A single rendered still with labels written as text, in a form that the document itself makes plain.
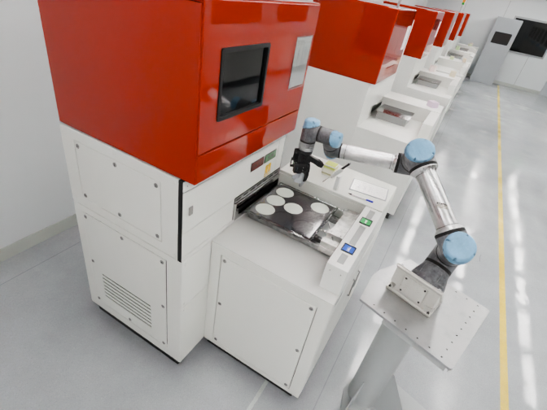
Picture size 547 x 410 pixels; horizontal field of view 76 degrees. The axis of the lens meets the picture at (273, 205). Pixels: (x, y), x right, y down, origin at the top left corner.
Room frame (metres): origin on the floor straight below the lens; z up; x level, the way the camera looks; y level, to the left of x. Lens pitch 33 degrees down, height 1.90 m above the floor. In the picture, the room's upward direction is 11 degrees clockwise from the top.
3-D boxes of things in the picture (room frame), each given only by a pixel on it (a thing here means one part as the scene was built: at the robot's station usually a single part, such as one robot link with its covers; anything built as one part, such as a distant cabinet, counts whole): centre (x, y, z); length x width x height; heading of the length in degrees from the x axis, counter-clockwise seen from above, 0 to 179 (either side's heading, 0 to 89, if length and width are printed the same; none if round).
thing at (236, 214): (1.59, 0.09, 0.89); 0.44 x 0.02 x 0.10; 156
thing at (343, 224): (1.43, -0.35, 0.87); 0.36 x 0.08 x 0.03; 156
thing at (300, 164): (1.58, -0.10, 1.15); 0.09 x 0.08 x 0.12; 111
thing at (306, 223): (1.52, -0.11, 0.90); 0.34 x 0.34 x 0.01; 66
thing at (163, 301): (1.58, 0.49, 0.41); 0.82 x 0.71 x 0.82; 156
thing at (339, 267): (1.32, -0.41, 0.89); 0.55 x 0.09 x 0.14; 156
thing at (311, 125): (1.58, -0.11, 1.31); 0.09 x 0.08 x 0.11; 69
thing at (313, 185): (1.84, -0.35, 0.89); 0.62 x 0.35 x 0.14; 66
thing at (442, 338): (1.11, -0.72, 0.75); 0.45 x 0.44 x 0.13; 50
